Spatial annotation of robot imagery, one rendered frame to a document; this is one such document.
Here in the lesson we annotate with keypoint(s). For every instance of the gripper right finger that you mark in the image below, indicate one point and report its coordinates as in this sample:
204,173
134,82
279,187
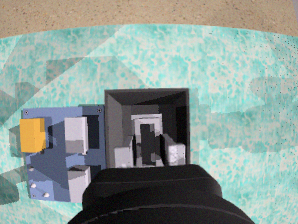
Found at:
171,153

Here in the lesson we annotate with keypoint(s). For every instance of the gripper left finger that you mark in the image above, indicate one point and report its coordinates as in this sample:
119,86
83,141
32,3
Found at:
125,156

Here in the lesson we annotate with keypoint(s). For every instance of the yellow block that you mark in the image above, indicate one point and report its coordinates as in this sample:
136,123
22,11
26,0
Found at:
32,135

